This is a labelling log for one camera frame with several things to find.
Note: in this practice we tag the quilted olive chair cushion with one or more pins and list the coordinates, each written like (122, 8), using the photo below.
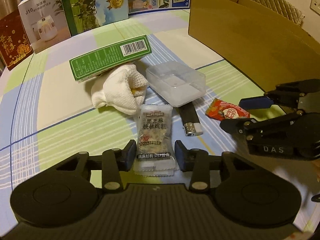
(275, 2)

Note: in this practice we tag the dark red gift box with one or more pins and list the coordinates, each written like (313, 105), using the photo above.
(12, 40)

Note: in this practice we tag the brown cardboard box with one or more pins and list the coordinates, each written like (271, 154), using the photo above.
(237, 30)

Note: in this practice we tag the clear sesame snack packet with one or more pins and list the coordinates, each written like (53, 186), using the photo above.
(153, 132)

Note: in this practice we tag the clear plastic box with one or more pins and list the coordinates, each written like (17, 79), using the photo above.
(175, 82)

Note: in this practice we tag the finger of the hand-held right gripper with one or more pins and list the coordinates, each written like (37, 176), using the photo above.
(255, 103)
(232, 125)

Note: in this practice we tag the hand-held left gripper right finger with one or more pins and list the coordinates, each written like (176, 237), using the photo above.
(180, 155)

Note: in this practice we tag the green milk carton box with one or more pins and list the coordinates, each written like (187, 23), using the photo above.
(87, 5)

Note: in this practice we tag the red candy packet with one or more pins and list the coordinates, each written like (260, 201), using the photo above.
(220, 110)

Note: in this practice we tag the white humidifier box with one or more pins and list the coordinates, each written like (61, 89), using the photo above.
(42, 20)

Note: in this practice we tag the white cloth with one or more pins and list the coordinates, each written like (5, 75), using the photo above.
(117, 90)

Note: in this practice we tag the beige wall socket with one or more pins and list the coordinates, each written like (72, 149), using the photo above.
(315, 4)

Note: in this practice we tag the green paper box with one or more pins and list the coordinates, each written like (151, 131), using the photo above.
(100, 60)

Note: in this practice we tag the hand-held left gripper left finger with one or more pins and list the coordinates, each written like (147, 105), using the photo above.
(130, 153)

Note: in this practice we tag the black silver lighter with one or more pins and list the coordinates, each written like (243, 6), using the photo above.
(188, 117)

